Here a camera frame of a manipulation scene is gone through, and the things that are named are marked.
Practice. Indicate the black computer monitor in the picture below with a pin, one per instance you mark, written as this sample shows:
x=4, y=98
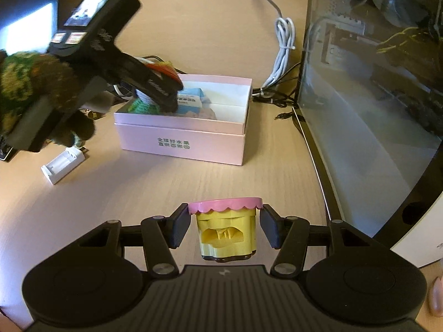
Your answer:
x=367, y=93

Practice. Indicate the white charger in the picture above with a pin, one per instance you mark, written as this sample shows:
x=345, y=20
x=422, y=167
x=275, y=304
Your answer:
x=62, y=164

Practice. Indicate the white box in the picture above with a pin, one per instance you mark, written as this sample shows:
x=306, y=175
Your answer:
x=420, y=245

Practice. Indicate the lit computer monitor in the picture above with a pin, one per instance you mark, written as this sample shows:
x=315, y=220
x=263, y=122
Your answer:
x=24, y=24

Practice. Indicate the pink cardboard box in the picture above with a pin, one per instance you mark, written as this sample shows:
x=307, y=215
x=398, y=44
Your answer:
x=193, y=141

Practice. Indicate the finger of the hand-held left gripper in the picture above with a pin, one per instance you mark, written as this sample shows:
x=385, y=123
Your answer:
x=145, y=69
x=155, y=93

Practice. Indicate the yellow toy cup pink lid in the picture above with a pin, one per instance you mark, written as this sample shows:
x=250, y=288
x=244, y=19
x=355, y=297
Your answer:
x=225, y=238

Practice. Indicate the black jack plug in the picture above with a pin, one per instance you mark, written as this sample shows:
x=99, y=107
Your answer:
x=284, y=116

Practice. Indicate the pink soft item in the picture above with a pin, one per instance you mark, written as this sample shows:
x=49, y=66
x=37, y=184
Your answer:
x=204, y=114

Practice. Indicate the blue and white packet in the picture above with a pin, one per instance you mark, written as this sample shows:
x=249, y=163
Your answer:
x=192, y=98

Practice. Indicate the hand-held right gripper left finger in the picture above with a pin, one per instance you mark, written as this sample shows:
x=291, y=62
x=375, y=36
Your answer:
x=181, y=228

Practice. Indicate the pink rounded object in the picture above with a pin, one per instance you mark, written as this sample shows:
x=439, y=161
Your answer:
x=436, y=297

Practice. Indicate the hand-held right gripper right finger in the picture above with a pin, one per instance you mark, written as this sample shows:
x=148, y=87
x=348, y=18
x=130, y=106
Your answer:
x=270, y=230

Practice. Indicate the crochet doll with red hat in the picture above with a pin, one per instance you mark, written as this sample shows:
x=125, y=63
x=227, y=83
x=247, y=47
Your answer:
x=140, y=105

